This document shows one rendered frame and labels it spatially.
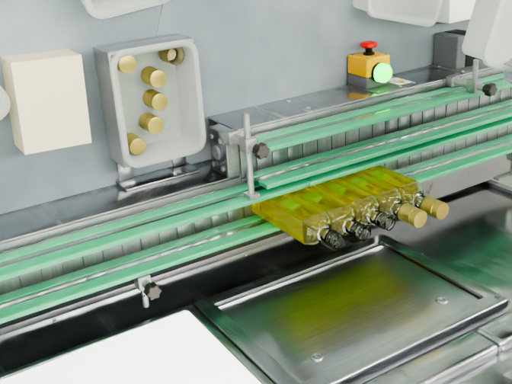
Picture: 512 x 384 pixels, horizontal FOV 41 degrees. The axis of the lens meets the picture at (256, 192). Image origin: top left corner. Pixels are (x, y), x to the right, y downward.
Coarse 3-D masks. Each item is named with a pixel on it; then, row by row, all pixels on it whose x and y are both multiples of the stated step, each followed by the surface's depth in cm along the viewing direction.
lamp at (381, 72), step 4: (376, 64) 154; (380, 64) 154; (384, 64) 153; (376, 68) 153; (380, 68) 153; (384, 68) 153; (388, 68) 153; (372, 72) 154; (376, 72) 153; (380, 72) 153; (384, 72) 153; (388, 72) 153; (372, 76) 155; (376, 76) 153; (380, 76) 153; (384, 76) 153; (388, 76) 154; (376, 80) 155; (380, 80) 154; (384, 80) 154; (388, 80) 154
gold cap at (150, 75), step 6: (150, 66) 131; (144, 72) 130; (150, 72) 128; (156, 72) 128; (162, 72) 129; (144, 78) 130; (150, 78) 128; (156, 78) 129; (162, 78) 129; (150, 84) 129; (156, 84) 129; (162, 84) 130
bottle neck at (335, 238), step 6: (324, 228) 124; (330, 228) 124; (318, 234) 124; (324, 234) 123; (330, 234) 122; (336, 234) 121; (324, 240) 123; (330, 240) 121; (336, 240) 120; (342, 240) 122; (336, 246) 121; (342, 246) 122
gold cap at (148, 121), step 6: (144, 114) 134; (150, 114) 133; (144, 120) 132; (150, 120) 131; (156, 120) 131; (162, 120) 132; (144, 126) 132; (150, 126) 131; (156, 126) 132; (162, 126) 132; (150, 132) 131; (156, 132) 132
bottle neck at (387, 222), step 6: (372, 210) 129; (378, 210) 129; (372, 216) 128; (378, 216) 127; (384, 216) 126; (390, 216) 126; (372, 222) 129; (378, 222) 127; (384, 222) 126; (390, 222) 128; (384, 228) 126; (390, 228) 127
